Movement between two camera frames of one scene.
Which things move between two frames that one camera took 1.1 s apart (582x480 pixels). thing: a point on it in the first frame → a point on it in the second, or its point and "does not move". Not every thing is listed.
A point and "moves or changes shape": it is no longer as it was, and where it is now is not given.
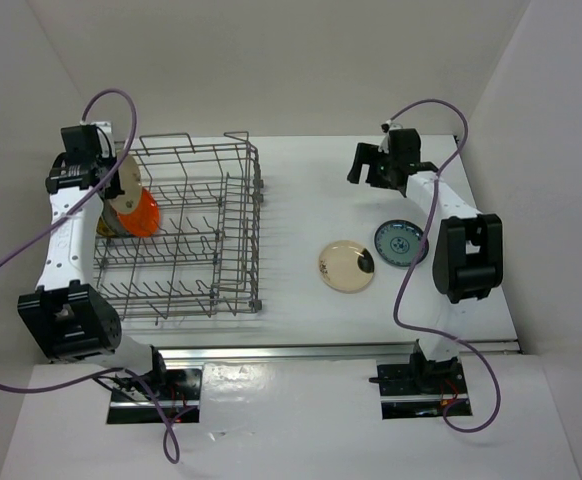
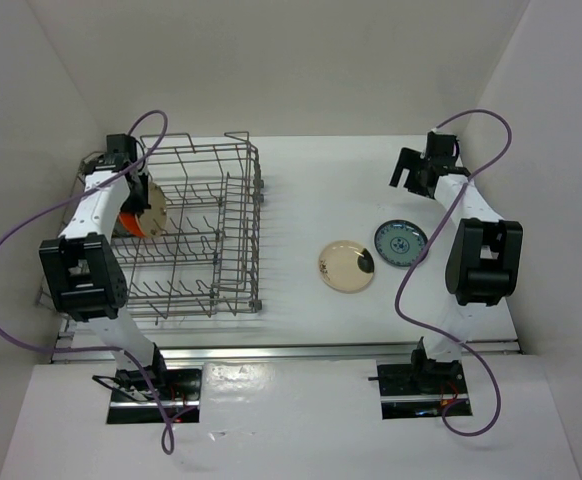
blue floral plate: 397,243 does not move
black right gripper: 365,154 → 407,159
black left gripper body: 115,190 → 140,192
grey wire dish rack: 204,256 does not move
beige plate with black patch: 346,267 does not move
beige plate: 131,183 moves or changes shape
